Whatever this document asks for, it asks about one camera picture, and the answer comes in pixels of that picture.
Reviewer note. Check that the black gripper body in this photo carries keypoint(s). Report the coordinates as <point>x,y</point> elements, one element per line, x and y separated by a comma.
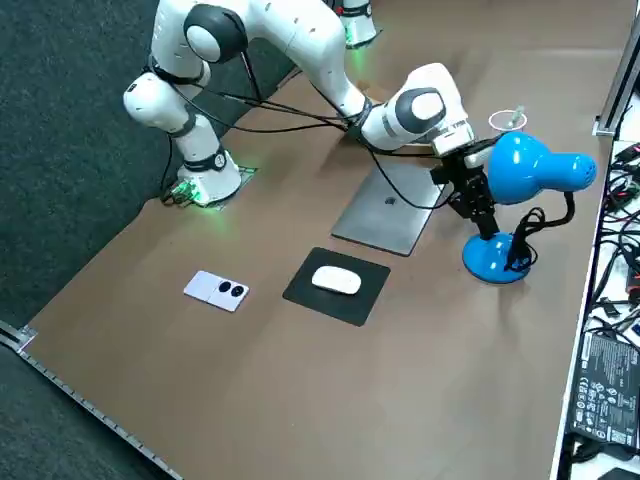
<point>465,182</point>

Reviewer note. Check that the blue desk lamp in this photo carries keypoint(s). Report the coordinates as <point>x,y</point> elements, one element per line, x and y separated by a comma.
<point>525,165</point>

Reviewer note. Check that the silver laptop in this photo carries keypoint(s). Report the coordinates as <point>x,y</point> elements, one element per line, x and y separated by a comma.
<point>385,220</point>

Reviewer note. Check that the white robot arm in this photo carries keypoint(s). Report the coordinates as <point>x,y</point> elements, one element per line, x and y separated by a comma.
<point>310,55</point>
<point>357,22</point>

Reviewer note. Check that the pink pen cup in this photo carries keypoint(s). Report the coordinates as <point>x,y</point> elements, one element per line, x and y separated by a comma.
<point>500,122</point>

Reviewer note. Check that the green pen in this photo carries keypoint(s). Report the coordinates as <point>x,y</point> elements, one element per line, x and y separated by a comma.
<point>516,116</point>

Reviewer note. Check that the white computer mouse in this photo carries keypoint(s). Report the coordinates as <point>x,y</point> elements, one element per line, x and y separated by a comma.
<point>336,280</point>

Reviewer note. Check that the black mouse pad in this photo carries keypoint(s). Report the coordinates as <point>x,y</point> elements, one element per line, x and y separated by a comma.
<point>310,300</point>

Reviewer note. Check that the black power adapter white print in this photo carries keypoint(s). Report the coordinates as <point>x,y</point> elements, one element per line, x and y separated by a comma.
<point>607,390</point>

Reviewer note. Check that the aluminium post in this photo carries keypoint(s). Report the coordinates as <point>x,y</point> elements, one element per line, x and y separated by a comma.
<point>616,85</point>

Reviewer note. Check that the aluminium table edge rail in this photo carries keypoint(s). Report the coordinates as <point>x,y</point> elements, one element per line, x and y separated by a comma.
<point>100,415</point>

